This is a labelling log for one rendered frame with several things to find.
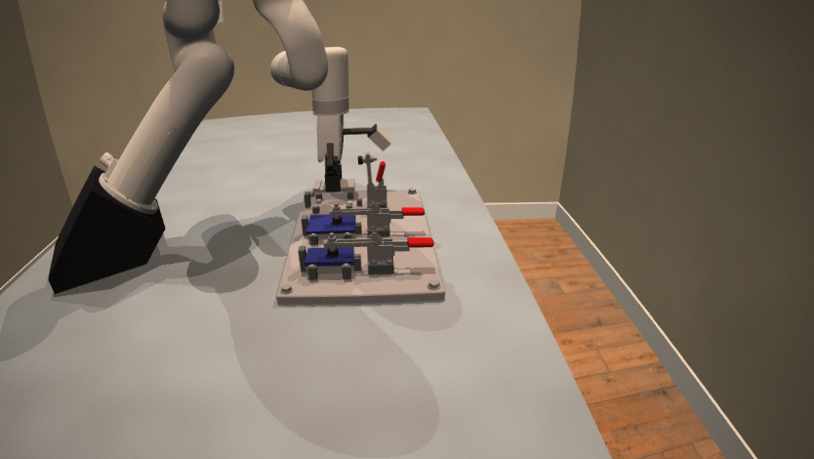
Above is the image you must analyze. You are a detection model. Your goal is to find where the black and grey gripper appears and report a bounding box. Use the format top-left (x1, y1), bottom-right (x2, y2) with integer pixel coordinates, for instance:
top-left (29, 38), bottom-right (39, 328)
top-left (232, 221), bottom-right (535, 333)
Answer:
top-left (313, 110), bottom-right (349, 192)

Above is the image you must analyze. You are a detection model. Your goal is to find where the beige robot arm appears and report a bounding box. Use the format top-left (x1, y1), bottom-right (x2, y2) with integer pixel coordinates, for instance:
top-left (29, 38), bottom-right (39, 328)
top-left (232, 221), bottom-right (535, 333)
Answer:
top-left (99, 0), bottom-right (348, 214)

